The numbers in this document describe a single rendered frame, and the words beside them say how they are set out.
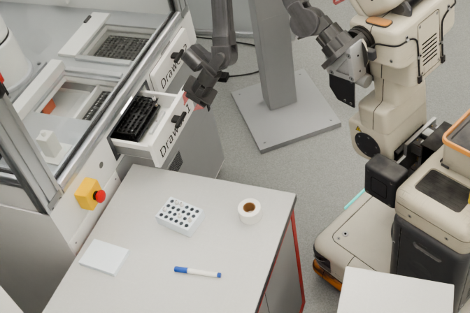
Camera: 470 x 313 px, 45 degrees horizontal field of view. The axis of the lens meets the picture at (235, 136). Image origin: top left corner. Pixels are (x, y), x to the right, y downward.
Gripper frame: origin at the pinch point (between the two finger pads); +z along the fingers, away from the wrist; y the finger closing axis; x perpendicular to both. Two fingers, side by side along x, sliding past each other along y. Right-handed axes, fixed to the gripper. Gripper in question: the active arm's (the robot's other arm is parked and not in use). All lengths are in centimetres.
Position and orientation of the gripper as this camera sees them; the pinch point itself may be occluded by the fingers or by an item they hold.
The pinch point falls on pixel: (190, 105)
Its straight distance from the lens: 185.2
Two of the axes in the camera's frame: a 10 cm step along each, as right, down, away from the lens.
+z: -4.0, 4.9, 7.7
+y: -8.5, -5.1, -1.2
